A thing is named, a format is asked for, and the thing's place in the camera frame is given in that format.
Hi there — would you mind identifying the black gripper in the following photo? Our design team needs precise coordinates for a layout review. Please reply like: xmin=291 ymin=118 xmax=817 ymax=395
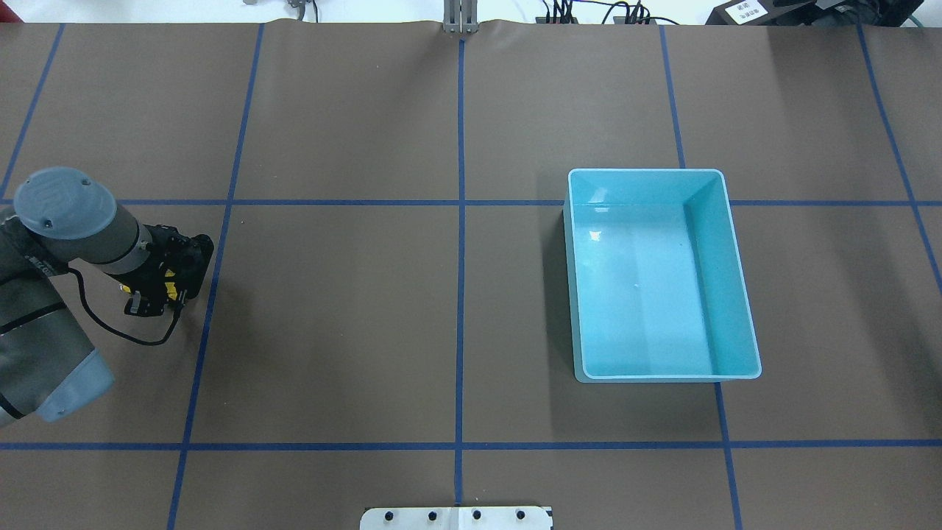
xmin=121 ymin=225 xmax=215 ymax=317

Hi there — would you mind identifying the yellow beetle toy car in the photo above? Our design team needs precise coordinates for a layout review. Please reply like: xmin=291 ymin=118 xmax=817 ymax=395
xmin=115 ymin=269 xmax=177 ymax=300

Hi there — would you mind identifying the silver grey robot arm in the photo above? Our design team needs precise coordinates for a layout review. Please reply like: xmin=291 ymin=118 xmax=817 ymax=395
xmin=1 ymin=166 xmax=214 ymax=426

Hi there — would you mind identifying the turquoise plastic bin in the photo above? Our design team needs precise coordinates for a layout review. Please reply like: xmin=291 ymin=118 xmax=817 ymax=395
xmin=562 ymin=169 xmax=762 ymax=384

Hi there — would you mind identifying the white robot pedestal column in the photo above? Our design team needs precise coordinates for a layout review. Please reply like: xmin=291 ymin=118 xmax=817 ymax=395
xmin=359 ymin=506 xmax=554 ymax=529

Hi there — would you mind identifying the aluminium frame post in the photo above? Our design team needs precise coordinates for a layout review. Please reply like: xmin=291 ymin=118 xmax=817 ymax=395
xmin=442 ymin=0 xmax=480 ymax=34

